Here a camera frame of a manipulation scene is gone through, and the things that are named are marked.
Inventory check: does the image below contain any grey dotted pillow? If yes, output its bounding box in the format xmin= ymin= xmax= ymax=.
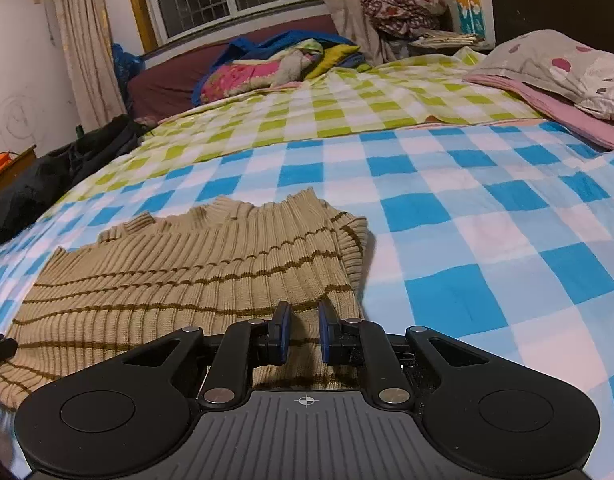
xmin=480 ymin=30 xmax=614 ymax=126

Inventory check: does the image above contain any green white checked bed sheet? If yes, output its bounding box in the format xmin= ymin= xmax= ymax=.
xmin=42 ymin=49 xmax=543 ymax=196

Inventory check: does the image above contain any black jacket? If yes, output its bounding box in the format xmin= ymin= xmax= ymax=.
xmin=0 ymin=114 xmax=152 ymax=256

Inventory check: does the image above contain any colourful blanket pile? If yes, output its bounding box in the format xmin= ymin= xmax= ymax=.
xmin=192 ymin=30 xmax=373 ymax=106

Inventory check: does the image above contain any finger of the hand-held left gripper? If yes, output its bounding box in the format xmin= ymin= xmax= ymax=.
xmin=0 ymin=336 xmax=18 ymax=376

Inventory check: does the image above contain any wooden cabinet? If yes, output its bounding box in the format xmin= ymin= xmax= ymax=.
xmin=0 ymin=144 xmax=38 ymax=198

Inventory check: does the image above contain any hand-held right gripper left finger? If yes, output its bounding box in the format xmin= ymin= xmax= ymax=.
xmin=122 ymin=301 xmax=293 ymax=408

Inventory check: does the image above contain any yellow blue bag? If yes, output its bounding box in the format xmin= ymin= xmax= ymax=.
xmin=453 ymin=0 xmax=488 ymax=41

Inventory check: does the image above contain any dark red sofa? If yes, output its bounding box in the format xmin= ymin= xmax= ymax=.
xmin=127 ymin=14 xmax=338 ymax=121

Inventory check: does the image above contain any blue plastic bag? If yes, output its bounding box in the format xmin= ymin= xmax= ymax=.
xmin=112 ymin=42 xmax=145 ymax=106

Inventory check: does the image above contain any stack of papers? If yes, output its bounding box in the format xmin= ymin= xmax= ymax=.
xmin=417 ymin=30 xmax=485 ymax=51

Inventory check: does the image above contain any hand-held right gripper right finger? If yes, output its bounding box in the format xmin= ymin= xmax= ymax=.
xmin=318 ymin=300 xmax=490 ymax=408

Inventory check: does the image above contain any pink blanket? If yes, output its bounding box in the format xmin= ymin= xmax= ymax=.
xmin=462 ymin=74 xmax=614 ymax=158

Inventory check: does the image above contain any yellow cloth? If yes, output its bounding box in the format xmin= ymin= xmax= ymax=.
xmin=304 ymin=45 xmax=363 ymax=80

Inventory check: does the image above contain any floral fabric bundle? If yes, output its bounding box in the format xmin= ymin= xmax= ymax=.
xmin=361 ymin=0 xmax=448 ymax=38

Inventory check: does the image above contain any pink floral quilt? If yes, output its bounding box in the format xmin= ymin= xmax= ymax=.
xmin=201 ymin=59 xmax=288 ymax=103

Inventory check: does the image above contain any beige striped ribbed sweater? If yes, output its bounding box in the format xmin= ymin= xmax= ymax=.
xmin=0 ymin=187 xmax=370 ymax=411

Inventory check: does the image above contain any blue white checked bed sheet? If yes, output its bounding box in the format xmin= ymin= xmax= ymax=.
xmin=0 ymin=120 xmax=614 ymax=461

